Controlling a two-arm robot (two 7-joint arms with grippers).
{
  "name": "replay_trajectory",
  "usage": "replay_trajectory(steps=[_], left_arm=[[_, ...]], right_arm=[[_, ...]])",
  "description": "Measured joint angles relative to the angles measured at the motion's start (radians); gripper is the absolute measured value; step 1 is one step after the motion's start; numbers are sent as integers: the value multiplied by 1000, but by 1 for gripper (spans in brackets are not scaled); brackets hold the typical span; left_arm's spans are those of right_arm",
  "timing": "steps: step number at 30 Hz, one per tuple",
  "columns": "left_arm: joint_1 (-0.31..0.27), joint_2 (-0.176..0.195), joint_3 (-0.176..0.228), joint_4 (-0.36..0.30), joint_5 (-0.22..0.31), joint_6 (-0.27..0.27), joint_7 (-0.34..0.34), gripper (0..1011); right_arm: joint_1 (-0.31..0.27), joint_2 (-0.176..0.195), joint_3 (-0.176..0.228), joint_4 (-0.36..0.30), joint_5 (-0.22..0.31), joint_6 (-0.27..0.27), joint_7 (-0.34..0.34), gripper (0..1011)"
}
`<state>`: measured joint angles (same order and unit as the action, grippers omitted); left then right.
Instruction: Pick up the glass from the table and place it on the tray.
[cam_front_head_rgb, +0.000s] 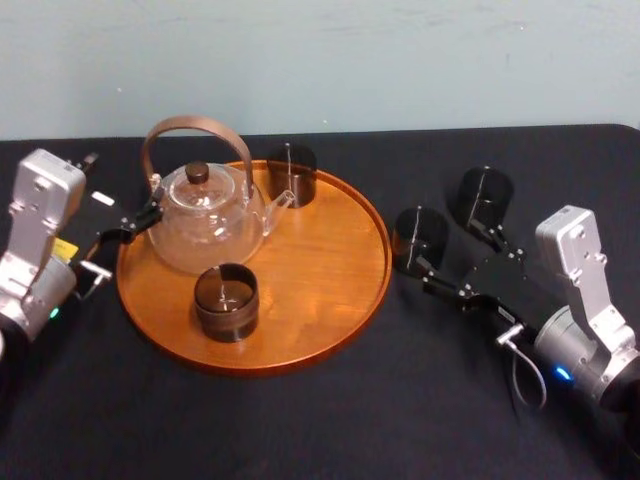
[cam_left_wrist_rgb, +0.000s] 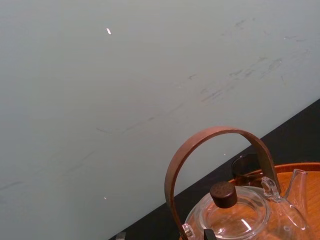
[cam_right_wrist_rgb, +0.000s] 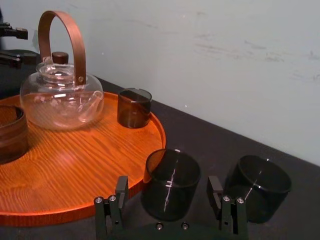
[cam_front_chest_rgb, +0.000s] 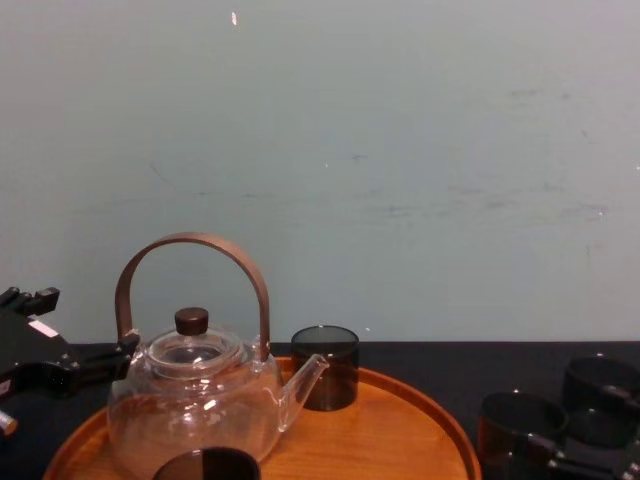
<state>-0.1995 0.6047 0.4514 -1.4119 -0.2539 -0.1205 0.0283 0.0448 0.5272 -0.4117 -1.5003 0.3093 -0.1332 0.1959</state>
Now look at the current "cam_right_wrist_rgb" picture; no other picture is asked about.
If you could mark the black table cloth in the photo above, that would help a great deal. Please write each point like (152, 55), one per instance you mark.
(225, 155)

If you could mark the smoky dark glass tumbler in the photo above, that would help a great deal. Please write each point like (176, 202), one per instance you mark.
(132, 110)
(170, 197)
(262, 200)

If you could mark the round orange wooden tray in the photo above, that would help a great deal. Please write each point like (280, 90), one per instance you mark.
(82, 160)

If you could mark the glass teapot lid, dark knob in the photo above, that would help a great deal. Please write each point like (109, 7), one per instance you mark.
(59, 58)

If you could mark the dark brown wooden cup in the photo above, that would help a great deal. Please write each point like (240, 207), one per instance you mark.
(12, 135)

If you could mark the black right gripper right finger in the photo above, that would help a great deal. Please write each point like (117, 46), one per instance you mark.
(228, 212)

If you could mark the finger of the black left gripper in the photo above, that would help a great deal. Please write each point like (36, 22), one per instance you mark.
(10, 60)
(17, 33)

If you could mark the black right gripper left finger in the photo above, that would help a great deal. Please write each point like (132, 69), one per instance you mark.
(122, 192)

